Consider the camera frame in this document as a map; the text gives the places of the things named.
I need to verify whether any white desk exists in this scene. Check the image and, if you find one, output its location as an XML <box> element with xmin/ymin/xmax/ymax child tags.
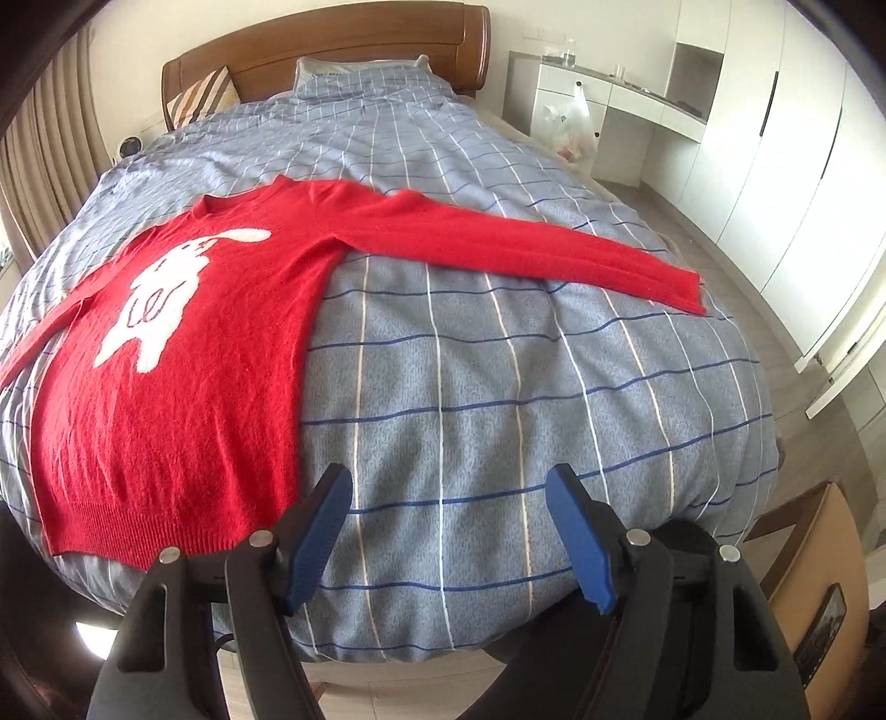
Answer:
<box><xmin>505</xmin><ymin>50</ymin><xmax>707</xmax><ymax>188</ymax></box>

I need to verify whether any beige curtain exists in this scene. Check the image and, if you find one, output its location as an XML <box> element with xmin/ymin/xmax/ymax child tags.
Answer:
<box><xmin>0</xmin><ymin>14</ymin><xmax>115</xmax><ymax>264</ymax></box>

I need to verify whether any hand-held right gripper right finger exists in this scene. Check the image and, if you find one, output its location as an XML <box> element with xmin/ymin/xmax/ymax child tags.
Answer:
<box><xmin>545</xmin><ymin>465</ymin><xmax>811</xmax><ymax>720</ymax></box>

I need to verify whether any white wardrobe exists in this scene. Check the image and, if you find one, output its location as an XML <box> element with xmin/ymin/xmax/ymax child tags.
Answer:
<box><xmin>640</xmin><ymin>0</ymin><xmax>886</xmax><ymax>416</ymax></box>

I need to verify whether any striped pillow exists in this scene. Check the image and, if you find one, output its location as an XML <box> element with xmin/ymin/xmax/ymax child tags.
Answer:
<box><xmin>168</xmin><ymin>65</ymin><xmax>240</xmax><ymax>129</ymax></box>

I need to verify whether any blue-grey checked blanket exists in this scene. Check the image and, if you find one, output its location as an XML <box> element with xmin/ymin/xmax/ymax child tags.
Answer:
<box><xmin>0</xmin><ymin>54</ymin><xmax>780</xmax><ymax>662</ymax></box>

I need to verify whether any white plastic bag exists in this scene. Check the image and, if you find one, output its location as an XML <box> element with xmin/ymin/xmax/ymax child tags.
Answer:
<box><xmin>536</xmin><ymin>79</ymin><xmax>597</xmax><ymax>163</ymax></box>

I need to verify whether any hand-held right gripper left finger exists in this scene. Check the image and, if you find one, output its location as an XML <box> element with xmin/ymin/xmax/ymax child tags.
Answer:
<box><xmin>86</xmin><ymin>464</ymin><xmax>354</xmax><ymax>720</ymax></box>

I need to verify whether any white pillow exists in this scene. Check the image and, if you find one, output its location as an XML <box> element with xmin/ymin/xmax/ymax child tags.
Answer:
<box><xmin>294</xmin><ymin>54</ymin><xmax>434</xmax><ymax>91</ymax></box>

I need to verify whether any wooden bed headboard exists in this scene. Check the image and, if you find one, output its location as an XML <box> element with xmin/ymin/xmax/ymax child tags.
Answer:
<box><xmin>161</xmin><ymin>6</ymin><xmax>492</xmax><ymax>132</ymax></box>

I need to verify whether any cardboard box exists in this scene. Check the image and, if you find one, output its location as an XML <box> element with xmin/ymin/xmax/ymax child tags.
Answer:
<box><xmin>744</xmin><ymin>481</ymin><xmax>869</xmax><ymax>707</ymax></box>

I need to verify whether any red towel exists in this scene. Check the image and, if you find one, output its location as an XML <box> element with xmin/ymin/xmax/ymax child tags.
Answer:
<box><xmin>0</xmin><ymin>174</ymin><xmax>707</xmax><ymax>565</ymax></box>

